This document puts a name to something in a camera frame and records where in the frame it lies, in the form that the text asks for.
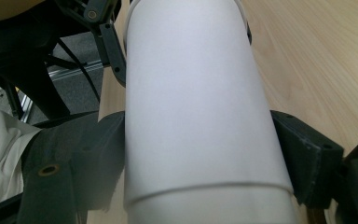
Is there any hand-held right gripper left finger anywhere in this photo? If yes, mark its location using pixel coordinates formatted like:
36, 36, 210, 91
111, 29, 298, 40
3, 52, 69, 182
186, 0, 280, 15
70, 110, 127, 213

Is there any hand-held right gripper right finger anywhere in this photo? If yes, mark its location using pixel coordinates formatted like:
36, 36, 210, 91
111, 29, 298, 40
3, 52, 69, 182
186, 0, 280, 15
269, 109, 345, 209

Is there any white plate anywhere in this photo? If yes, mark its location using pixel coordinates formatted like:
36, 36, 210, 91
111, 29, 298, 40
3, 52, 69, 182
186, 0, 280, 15
123, 0, 295, 208

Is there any white paper cup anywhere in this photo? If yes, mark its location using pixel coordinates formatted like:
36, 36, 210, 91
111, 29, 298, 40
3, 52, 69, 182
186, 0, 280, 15
124, 182, 300, 224

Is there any black metal stand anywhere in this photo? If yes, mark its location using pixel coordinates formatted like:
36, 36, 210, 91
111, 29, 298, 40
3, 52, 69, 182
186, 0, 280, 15
0, 55, 73, 121

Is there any white cloth garment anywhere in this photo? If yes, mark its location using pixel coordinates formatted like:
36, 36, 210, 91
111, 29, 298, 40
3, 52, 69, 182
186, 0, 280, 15
0, 106, 42, 210

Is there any thin black cable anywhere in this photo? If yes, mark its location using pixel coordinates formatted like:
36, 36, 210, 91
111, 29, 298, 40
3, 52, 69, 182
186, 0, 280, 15
57, 39, 102, 104

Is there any aluminium rail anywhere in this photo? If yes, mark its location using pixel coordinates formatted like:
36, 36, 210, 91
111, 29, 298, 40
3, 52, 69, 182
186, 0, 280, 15
47, 60, 104, 82

